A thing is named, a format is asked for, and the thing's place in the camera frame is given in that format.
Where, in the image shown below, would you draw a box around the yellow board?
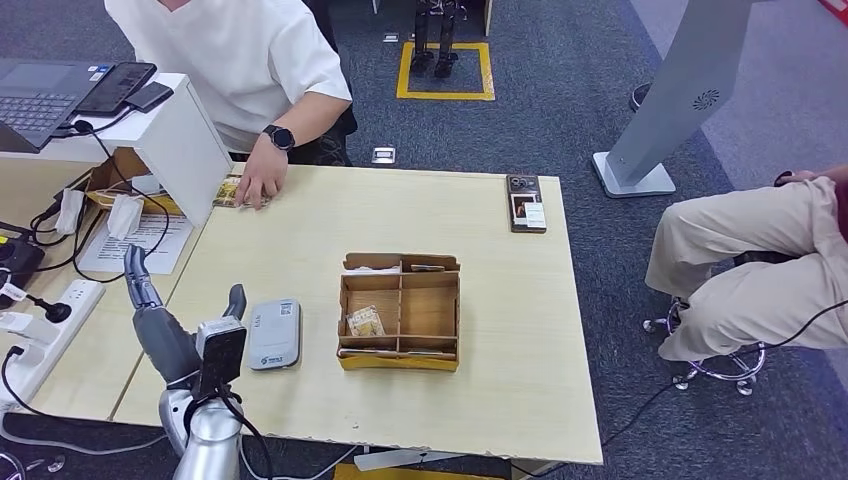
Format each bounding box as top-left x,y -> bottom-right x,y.
333,462 -> 505,480

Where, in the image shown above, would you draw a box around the yellow printed card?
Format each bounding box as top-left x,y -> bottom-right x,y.
213,175 -> 244,209

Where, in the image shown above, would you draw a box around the wooden compartment box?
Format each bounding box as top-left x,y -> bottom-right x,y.
336,251 -> 462,373

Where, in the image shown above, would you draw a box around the printed paper sheet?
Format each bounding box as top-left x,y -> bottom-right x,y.
78,213 -> 195,276

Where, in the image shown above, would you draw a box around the chrome wheeled stool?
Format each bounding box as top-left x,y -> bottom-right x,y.
642,250 -> 796,397

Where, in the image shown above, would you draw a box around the grey card reader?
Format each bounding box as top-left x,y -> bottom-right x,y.
247,298 -> 303,372

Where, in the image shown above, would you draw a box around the white power strip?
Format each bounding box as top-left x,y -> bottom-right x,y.
0,278 -> 107,409

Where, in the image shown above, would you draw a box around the black power plug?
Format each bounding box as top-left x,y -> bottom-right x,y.
26,294 -> 74,325

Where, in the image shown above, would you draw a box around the black laptop cable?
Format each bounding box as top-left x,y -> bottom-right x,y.
29,119 -> 172,285

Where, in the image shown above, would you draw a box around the black robot legs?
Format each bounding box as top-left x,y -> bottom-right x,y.
409,0 -> 462,79

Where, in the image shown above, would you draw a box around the white desk riser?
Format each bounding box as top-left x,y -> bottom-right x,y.
0,72 -> 234,229

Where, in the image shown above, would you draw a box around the person's left hand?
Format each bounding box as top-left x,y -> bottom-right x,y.
233,135 -> 291,211

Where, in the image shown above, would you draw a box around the black wristwatch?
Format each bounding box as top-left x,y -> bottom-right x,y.
261,123 -> 297,153

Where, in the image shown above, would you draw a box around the black floor cable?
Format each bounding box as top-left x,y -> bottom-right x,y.
510,299 -> 848,480

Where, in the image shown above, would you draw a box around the grey laptop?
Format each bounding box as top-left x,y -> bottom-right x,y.
0,59 -> 117,155

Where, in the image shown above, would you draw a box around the grey kiosk stand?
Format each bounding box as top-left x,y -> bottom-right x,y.
591,0 -> 757,200

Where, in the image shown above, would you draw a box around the black controller device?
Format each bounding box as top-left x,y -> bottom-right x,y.
0,235 -> 48,309

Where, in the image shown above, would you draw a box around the black power cable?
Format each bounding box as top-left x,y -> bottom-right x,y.
1,343 -> 121,425

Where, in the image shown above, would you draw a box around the white hanging cable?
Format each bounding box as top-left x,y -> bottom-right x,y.
239,440 -> 359,480

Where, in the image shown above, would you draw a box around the white table bracket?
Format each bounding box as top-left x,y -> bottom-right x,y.
352,448 -> 468,473

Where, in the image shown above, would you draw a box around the black office chair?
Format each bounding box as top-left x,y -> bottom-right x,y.
301,0 -> 360,167

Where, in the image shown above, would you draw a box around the brown smartphone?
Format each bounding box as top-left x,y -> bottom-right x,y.
506,174 -> 549,234

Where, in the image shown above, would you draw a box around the white charger plug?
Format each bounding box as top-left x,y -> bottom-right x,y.
0,311 -> 62,346

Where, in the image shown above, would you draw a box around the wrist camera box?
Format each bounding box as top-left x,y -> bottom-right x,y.
195,316 -> 248,402

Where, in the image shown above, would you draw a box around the large black smartphone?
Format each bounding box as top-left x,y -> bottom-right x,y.
76,62 -> 158,119

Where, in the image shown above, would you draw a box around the open cardboard box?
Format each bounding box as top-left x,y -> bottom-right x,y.
62,146 -> 187,217

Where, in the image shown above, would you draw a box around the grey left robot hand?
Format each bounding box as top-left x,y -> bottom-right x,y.
123,243 -> 248,391

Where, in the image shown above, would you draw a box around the white floor cable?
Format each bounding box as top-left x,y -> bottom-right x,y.
0,411 -> 168,458

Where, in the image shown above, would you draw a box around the person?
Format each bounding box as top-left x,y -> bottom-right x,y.
645,165 -> 848,364
103,0 -> 359,211

